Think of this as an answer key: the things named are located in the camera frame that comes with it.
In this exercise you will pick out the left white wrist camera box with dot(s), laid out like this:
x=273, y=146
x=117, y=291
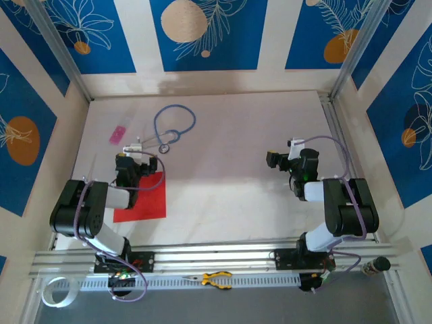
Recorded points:
x=133, y=148

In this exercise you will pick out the aluminium frame rail with arm bases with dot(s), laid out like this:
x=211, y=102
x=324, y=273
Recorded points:
x=219, y=256

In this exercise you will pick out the right black control box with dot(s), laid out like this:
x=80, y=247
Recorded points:
x=307, y=285

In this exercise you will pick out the blue stethoscope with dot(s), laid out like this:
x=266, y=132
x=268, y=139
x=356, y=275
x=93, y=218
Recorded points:
x=164, y=148

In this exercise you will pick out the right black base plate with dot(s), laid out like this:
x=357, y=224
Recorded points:
x=283, y=260

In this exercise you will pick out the red paper sheet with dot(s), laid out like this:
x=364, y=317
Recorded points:
x=152, y=202

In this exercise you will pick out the aluminium corner post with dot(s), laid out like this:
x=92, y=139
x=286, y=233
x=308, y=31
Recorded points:
x=57, y=47
x=354, y=50

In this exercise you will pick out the right aluminium corner post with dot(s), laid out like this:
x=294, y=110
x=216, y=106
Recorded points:
x=354, y=50

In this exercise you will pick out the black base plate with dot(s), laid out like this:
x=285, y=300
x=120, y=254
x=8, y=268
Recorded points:
x=146, y=261
x=283, y=260

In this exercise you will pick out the left black control box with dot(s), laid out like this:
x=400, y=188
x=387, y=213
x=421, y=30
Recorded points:
x=118, y=281

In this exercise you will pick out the black control box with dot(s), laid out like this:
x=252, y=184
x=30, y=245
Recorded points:
x=118, y=281
x=307, y=285

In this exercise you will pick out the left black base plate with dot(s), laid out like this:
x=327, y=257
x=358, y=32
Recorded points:
x=146, y=261

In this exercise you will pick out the small bottle with black cap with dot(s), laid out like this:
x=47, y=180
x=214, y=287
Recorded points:
x=381, y=263

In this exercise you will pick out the left aluminium corner post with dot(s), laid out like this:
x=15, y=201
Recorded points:
x=57, y=47

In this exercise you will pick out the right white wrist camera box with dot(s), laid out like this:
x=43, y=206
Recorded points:
x=296, y=150

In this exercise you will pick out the clear tape roll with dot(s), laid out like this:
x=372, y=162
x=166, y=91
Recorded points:
x=74, y=290

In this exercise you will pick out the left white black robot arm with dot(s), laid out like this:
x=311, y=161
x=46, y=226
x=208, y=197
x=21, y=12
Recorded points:
x=116, y=197

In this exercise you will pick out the small pink clear bottle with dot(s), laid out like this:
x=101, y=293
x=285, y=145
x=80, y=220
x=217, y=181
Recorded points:
x=117, y=135

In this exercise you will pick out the yellow black pliers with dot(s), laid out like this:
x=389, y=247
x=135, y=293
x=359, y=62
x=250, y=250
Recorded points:
x=206, y=279

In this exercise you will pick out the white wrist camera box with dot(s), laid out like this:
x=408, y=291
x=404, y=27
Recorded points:
x=133, y=148
x=296, y=150

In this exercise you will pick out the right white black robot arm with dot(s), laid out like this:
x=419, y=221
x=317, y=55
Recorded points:
x=314, y=192

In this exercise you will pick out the aluminium side rail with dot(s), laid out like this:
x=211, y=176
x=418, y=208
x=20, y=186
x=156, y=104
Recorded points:
x=332, y=118

